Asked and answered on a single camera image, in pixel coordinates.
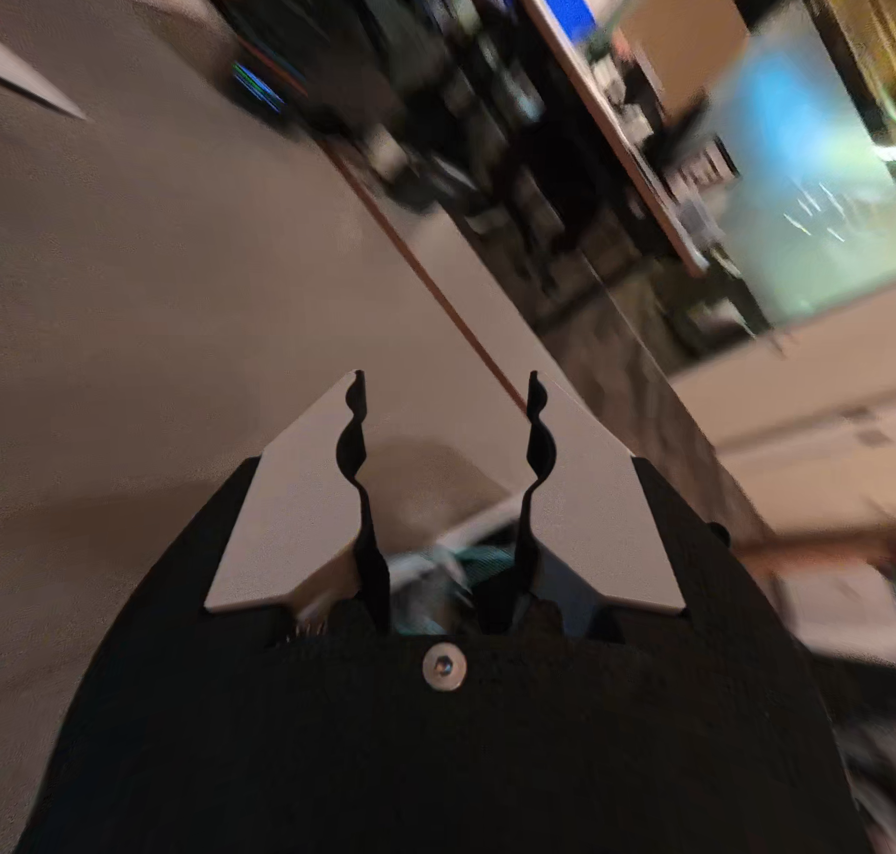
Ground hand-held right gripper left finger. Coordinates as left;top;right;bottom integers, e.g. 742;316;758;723
204;370;392;632

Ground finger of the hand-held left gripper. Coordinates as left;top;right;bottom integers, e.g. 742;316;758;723
0;42;90;121

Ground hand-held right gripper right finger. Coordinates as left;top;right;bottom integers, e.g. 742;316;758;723
514;371;686;634

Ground teal braided USB cable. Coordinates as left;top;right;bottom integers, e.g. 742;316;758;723
392;546;519;634

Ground black portable power station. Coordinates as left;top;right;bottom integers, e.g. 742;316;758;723
227;56;309;123

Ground glass office partition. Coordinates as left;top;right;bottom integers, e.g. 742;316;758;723
689;0;896;330

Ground wooden top desk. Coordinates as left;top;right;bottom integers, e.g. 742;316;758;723
511;0;711;277

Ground tan rounded sign board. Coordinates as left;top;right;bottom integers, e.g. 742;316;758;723
619;0;750;116

